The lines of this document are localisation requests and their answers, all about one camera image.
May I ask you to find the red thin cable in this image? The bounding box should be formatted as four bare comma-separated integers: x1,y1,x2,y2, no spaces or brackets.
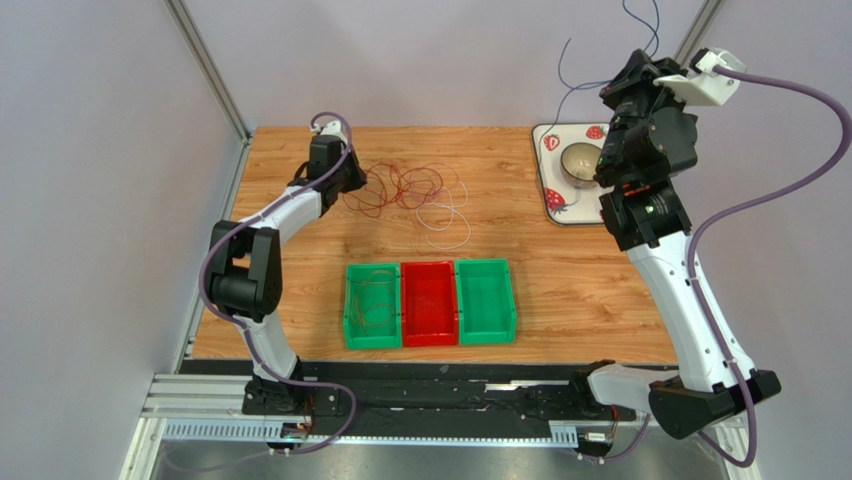
341,162,446,220

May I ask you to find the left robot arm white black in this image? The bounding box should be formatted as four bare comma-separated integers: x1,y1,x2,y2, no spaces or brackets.
200,133,366,415

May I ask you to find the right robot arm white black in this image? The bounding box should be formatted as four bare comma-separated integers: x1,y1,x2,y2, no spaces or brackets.
574,48,781,439

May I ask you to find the grey ceramic bowl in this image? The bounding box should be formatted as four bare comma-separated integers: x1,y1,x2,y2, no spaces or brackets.
560,142,601,189

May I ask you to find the strawberry pattern white tray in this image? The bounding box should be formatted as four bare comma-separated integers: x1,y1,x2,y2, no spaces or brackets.
531,123,609,226

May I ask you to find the red plastic bin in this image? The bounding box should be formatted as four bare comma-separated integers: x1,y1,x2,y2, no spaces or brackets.
400,261,459,348

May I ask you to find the left green plastic bin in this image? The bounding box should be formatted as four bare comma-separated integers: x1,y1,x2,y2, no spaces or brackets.
342,263,402,350

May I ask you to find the green plastic bin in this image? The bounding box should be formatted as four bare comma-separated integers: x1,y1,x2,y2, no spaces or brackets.
342,263,402,350
455,258,517,345

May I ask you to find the right green plastic bin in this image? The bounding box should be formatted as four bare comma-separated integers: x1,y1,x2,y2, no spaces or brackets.
455,258,517,345

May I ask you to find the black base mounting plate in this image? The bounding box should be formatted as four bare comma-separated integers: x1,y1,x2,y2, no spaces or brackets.
179,360,639,439

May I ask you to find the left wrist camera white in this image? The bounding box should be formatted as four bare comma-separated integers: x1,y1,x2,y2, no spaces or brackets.
310,120,350,145

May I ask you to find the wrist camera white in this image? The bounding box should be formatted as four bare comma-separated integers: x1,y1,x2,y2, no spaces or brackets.
310,120,350,145
653,48,747,107

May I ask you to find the right aluminium frame post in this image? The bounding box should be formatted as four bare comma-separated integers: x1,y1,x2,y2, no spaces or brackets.
673,0,727,66

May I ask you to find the aluminium frame post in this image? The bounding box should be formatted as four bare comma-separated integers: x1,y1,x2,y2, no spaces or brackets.
164,0,252,145
673,0,727,66

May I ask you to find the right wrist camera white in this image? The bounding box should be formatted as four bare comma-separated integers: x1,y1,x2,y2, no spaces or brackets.
653,48,747,107

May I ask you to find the left aluminium frame post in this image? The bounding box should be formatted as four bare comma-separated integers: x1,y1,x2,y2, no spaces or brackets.
164,0,252,145

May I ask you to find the aluminium rail front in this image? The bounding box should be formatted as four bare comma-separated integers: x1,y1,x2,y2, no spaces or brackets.
140,372,743,449

